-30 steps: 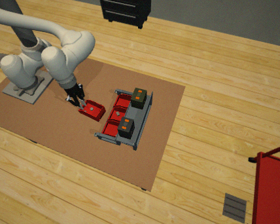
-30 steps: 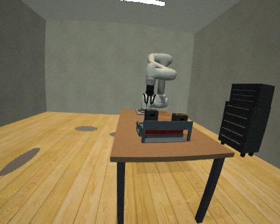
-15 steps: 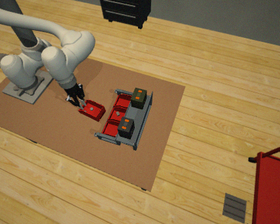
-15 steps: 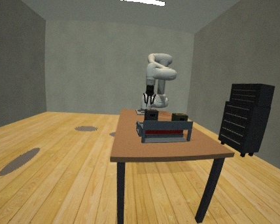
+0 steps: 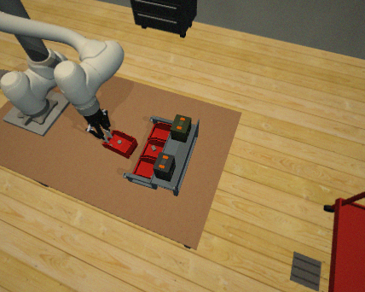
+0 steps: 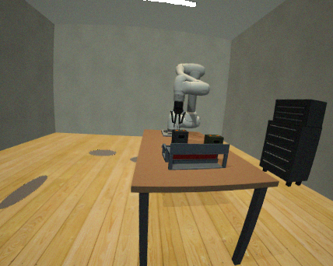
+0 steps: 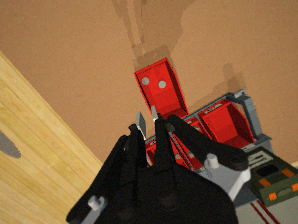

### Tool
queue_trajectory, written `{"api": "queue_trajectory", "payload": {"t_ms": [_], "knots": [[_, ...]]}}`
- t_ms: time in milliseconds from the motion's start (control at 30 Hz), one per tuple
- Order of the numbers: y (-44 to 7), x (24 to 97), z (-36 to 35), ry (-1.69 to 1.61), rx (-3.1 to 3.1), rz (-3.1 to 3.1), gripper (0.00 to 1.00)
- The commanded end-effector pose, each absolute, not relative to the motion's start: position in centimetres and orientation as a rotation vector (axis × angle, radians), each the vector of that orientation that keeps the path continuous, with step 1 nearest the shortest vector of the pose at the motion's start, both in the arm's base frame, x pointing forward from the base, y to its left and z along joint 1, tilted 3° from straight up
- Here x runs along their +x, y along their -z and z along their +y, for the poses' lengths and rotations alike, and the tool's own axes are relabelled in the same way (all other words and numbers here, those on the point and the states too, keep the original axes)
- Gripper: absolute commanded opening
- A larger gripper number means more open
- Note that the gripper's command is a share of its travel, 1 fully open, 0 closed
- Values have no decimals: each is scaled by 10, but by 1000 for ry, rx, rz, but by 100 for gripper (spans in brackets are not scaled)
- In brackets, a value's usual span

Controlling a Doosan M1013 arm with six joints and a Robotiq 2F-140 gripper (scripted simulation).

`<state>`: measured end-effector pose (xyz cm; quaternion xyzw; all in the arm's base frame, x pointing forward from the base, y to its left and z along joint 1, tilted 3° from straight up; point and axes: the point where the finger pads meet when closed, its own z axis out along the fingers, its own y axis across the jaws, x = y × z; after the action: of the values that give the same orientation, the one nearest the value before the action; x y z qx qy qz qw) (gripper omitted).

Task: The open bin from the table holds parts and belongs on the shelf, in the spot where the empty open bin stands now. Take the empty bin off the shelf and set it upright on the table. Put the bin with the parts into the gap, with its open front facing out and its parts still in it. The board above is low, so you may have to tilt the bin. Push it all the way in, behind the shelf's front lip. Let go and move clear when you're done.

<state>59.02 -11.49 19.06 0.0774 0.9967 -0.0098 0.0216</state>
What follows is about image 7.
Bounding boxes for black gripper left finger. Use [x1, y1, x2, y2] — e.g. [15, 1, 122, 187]
[66, 111, 148, 224]

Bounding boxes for dark green case with orange latches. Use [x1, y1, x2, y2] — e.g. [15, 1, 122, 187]
[247, 146, 298, 208]

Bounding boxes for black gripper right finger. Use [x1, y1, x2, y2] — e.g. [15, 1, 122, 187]
[151, 105, 252, 206]

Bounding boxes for red open-front bin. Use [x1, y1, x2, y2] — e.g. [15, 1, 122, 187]
[135, 59, 189, 119]
[198, 100, 254, 149]
[146, 136, 192, 171]
[171, 117, 212, 171]

